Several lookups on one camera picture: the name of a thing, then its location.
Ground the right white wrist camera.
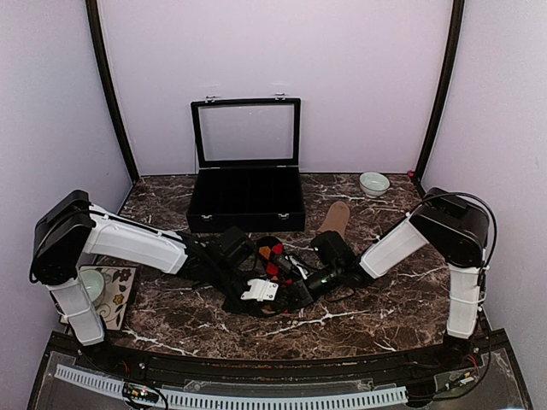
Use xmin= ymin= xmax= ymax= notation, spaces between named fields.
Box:
xmin=292 ymin=263 xmax=309 ymax=280

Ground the tan brown sock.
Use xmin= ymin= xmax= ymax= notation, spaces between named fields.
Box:
xmin=317 ymin=201 xmax=350 ymax=239

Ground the black display case glass lid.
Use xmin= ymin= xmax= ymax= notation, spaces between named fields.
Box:
xmin=186 ymin=97 xmax=306 ymax=233

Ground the argyle red orange black sock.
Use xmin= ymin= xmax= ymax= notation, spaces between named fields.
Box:
xmin=254 ymin=234 xmax=296 ymax=313

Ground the black front rail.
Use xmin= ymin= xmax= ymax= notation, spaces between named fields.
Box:
xmin=42 ymin=329 xmax=521 ymax=386

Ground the white slotted cable duct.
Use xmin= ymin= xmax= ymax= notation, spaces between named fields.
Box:
xmin=54 ymin=364 xmax=409 ymax=409

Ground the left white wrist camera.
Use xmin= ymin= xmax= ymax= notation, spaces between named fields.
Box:
xmin=240 ymin=278 xmax=279 ymax=302

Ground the right black frame post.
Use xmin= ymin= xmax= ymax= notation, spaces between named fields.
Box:
xmin=413 ymin=0 xmax=465 ymax=185

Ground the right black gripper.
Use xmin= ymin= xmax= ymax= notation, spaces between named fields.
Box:
xmin=278 ymin=265 xmax=344 ymax=313

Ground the pale green bowl on mat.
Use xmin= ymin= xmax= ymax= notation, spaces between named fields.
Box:
xmin=79 ymin=269 xmax=106 ymax=308

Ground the black frame post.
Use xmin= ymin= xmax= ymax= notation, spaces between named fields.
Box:
xmin=413 ymin=0 xmax=465 ymax=185
xmin=85 ymin=0 xmax=140 ymax=185

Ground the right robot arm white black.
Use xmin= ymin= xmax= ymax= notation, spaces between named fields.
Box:
xmin=278 ymin=188 xmax=497 ymax=371

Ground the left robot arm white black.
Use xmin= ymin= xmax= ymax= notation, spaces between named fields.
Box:
xmin=29 ymin=190 xmax=282 ymax=372

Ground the floral patterned mat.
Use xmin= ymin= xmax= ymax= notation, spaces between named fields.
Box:
xmin=79 ymin=266 xmax=137 ymax=331

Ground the left black frame post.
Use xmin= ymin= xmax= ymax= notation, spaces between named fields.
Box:
xmin=85 ymin=0 xmax=140 ymax=185

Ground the pale green bowl at back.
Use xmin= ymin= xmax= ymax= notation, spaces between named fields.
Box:
xmin=359 ymin=172 xmax=391 ymax=198

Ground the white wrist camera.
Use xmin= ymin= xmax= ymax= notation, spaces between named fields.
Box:
xmin=292 ymin=263 xmax=309 ymax=280
xmin=240 ymin=278 xmax=279 ymax=302

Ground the green circuit board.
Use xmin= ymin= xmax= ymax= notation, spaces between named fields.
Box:
xmin=121 ymin=383 xmax=160 ymax=406

